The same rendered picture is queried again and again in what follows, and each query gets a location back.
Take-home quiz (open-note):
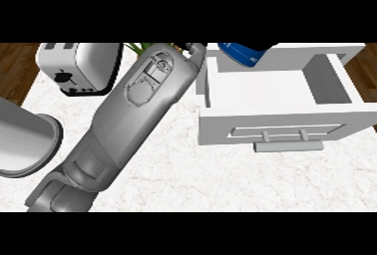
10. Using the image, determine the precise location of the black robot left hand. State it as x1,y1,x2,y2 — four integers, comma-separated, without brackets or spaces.
185,42,280,52

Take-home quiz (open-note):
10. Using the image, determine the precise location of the white drawer box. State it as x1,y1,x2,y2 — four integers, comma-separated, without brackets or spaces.
196,53,376,117

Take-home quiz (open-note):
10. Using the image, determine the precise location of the green plant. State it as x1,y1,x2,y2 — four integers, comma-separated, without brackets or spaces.
123,42,187,56

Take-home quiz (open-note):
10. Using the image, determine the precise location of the silver toaster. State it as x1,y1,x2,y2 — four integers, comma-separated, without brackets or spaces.
34,42,126,98

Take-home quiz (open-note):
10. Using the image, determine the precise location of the grey metal pot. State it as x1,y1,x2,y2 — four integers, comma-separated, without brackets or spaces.
0,96,65,179

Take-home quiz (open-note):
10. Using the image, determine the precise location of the white drawer front with handle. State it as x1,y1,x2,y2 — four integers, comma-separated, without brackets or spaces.
197,111,377,154

